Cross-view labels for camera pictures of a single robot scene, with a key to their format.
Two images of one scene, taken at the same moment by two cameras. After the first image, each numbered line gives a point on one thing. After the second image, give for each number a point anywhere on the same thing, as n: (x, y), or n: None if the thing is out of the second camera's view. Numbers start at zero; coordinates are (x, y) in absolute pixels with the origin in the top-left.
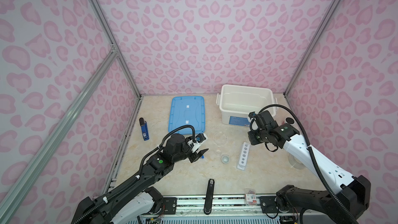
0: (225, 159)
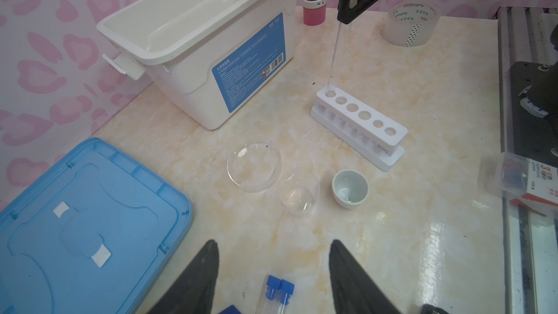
0: (350, 188)
